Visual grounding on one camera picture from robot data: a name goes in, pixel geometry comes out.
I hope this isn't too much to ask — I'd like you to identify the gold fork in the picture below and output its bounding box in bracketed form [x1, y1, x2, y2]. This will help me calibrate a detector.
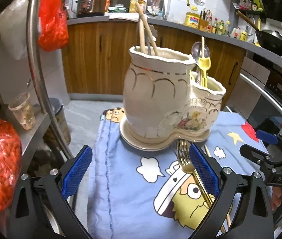
[173, 140, 214, 230]

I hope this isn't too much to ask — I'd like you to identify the large silver spoon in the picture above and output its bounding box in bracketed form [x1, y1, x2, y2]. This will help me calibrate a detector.
[191, 42, 203, 84]

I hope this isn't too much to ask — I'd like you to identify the silver fork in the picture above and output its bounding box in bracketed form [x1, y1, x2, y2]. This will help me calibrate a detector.
[146, 42, 152, 56]

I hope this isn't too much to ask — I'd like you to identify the flower-shaped silver spoon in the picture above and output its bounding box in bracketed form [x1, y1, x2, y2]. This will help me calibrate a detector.
[149, 25, 158, 42]

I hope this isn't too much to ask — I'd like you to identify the person's right hand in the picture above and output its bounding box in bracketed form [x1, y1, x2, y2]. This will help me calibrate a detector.
[271, 187, 282, 210]

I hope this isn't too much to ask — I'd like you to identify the black wok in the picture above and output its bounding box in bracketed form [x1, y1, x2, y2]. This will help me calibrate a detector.
[236, 11, 282, 57]

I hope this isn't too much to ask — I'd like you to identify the metal shelf rack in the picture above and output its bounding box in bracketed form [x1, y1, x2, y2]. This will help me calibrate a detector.
[0, 0, 73, 159]

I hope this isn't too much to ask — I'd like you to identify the cream ceramic utensil holder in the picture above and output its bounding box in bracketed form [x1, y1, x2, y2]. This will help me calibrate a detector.
[120, 46, 226, 151]

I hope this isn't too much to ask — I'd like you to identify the blue cartoon cloth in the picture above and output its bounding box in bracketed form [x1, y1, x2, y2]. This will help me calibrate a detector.
[87, 107, 274, 239]

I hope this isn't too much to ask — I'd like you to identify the plastic cup with straw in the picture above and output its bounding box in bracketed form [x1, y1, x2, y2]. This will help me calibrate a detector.
[8, 79, 36, 130]

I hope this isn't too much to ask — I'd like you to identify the wooden knife block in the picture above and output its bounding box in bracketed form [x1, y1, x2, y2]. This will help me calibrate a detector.
[198, 19, 209, 32]

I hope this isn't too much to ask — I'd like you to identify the yellow oil bottle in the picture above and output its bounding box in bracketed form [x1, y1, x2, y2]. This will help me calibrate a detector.
[184, 12, 200, 29]

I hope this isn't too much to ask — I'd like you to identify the white towel on counter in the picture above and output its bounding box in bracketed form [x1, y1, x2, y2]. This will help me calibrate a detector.
[107, 12, 139, 22]

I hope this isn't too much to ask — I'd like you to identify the hanging red plastic bag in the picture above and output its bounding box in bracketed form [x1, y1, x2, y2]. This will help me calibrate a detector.
[38, 0, 69, 52]

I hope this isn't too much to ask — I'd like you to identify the white plastic bag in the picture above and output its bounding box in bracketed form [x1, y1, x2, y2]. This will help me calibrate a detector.
[0, 0, 29, 61]

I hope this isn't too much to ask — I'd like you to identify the electric pressure cooker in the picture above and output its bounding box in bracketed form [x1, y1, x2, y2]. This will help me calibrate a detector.
[76, 0, 110, 18]

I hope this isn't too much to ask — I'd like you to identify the steel oven handle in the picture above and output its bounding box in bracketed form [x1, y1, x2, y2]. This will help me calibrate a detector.
[239, 73, 282, 115]

